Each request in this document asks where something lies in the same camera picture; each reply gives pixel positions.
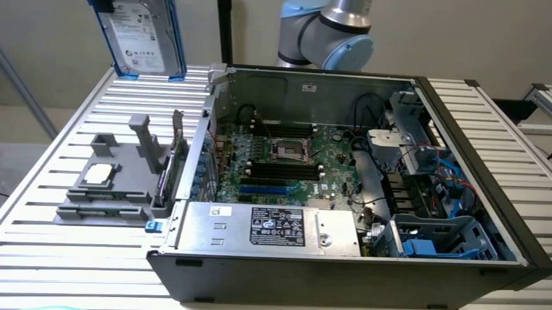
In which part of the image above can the blue disk bay latch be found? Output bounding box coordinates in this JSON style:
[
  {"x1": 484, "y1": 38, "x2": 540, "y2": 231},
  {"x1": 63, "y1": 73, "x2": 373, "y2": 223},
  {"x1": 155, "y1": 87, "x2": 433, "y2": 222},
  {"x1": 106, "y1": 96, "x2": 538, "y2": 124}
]
[{"x1": 400, "y1": 238, "x2": 437, "y2": 258}]

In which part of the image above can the metal disk bay cage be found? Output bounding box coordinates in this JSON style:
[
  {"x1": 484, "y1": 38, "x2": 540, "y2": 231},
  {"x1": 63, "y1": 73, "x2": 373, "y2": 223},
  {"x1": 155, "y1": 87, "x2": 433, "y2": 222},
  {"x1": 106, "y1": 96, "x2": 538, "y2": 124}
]
[{"x1": 373, "y1": 212, "x2": 506, "y2": 260}]

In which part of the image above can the hard disk with white label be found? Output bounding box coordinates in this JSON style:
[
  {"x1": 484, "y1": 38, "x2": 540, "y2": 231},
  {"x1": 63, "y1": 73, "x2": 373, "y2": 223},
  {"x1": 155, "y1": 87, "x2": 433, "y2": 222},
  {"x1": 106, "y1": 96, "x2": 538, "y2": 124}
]
[{"x1": 102, "y1": 0, "x2": 179, "y2": 74}]

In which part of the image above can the CPU socket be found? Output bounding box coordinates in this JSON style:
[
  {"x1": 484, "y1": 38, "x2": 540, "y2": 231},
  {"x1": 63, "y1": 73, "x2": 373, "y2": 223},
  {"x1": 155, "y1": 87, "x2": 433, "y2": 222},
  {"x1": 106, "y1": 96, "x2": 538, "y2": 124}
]
[{"x1": 266, "y1": 135, "x2": 317, "y2": 161}]

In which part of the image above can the green motherboard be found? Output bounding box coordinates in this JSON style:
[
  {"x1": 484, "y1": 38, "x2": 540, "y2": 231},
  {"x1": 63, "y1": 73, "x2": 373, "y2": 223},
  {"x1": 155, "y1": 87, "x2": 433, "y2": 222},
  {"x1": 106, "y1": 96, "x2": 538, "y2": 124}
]
[{"x1": 210, "y1": 119, "x2": 372, "y2": 223}]

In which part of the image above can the black RAM slot bank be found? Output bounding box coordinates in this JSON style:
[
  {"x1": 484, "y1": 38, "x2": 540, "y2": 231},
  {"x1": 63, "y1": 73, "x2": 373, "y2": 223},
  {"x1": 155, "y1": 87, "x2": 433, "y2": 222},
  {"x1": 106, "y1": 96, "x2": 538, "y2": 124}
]
[
  {"x1": 246, "y1": 161, "x2": 325, "y2": 182},
  {"x1": 249, "y1": 118, "x2": 320, "y2": 138}
]

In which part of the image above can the blue expansion slot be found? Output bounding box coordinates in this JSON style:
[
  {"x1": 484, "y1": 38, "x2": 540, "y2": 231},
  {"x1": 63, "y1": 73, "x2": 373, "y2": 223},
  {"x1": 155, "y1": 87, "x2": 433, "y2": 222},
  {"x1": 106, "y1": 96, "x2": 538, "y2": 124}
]
[{"x1": 238, "y1": 184, "x2": 289, "y2": 196}]

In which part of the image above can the silver power supply unit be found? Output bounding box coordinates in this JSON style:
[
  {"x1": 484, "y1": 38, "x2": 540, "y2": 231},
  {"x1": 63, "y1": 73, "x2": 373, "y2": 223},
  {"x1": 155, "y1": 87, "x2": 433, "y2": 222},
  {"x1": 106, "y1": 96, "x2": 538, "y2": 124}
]
[{"x1": 159, "y1": 201, "x2": 363, "y2": 258}]

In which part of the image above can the graphics card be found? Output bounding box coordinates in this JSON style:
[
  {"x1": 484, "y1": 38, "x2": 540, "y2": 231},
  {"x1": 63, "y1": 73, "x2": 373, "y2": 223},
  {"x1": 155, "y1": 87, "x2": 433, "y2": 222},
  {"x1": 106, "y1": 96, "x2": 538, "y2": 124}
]
[{"x1": 153, "y1": 109, "x2": 191, "y2": 207}]

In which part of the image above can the grey printed parts rack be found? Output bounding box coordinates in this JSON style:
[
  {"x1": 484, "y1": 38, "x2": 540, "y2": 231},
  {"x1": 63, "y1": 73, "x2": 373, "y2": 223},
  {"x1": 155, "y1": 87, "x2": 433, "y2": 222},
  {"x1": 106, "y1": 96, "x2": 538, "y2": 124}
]
[{"x1": 52, "y1": 113, "x2": 179, "y2": 231}]

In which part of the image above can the open black PC case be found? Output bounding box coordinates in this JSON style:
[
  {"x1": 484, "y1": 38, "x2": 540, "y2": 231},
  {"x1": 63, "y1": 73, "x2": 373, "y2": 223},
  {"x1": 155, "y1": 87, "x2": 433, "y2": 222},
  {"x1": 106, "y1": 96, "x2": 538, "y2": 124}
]
[{"x1": 145, "y1": 63, "x2": 552, "y2": 304}]

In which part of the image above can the black vertical pole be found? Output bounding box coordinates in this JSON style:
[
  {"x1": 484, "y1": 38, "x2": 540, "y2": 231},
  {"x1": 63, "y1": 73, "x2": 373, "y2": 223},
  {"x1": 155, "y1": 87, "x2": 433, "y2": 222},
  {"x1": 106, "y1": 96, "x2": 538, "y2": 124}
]
[{"x1": 217, "y1": 0, "x2": 237, "y2": 65}]

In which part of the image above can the silver CPU chip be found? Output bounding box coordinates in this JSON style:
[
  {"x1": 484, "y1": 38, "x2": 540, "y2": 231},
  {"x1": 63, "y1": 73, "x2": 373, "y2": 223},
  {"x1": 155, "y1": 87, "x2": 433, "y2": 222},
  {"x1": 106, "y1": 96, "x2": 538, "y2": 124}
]
[{"x1": 82, "y1": 163, "x2": 117, "y2": 185}]

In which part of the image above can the grey metal stand leg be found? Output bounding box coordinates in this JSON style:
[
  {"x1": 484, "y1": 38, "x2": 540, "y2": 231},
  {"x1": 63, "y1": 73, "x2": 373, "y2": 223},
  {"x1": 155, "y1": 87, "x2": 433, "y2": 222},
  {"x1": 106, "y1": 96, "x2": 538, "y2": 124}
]
[{"x1": 0, "y1": 48, "x2": 59, "y2": 140}]

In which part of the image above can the black looped cable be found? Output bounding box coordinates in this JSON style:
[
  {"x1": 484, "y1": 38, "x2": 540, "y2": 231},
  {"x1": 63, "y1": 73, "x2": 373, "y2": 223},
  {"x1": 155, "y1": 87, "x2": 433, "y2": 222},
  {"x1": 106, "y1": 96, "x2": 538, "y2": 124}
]
[{"x1": 352, "y1": 92, "x2": 388, "y2": 131}]

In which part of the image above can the metal drive bracket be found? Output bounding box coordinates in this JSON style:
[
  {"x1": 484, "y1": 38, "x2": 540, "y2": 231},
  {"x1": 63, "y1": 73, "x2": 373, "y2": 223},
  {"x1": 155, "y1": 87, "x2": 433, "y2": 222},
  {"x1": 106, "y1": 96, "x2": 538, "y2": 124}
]
[{"x1": 367, "y1": 90, "x2": 448, "y2": 175}]

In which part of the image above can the blue wire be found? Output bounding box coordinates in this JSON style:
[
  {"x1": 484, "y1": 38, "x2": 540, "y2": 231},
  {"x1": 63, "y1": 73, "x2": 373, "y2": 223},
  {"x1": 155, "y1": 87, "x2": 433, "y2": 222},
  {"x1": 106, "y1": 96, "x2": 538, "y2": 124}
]
[{"x1": 427, "y1": 151, "x2": 483, "y2": 217}]

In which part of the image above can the blue disk carrier frame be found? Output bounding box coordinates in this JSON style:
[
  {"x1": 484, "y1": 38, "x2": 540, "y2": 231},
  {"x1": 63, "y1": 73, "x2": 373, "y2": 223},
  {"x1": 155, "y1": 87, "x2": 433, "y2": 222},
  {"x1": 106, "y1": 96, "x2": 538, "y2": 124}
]
[{"x1": 86, "y1": 0, "x2": 187, "y2": 83}]

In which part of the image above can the red wire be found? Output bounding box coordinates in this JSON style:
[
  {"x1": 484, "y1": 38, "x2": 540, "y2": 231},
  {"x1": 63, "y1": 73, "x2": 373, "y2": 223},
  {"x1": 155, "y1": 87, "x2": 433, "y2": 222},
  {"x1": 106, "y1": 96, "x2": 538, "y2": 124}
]
[{"x1": 399, "y1": 147, "x2": 479, "y2": 207}]

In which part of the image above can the aluminium profile frame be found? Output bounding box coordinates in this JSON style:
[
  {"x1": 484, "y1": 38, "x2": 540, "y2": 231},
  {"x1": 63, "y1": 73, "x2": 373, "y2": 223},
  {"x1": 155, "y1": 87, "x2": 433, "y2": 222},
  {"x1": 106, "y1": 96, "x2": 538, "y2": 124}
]
[{"x1": 515, "y1": 83, "x2": 552, "y2": 134}]

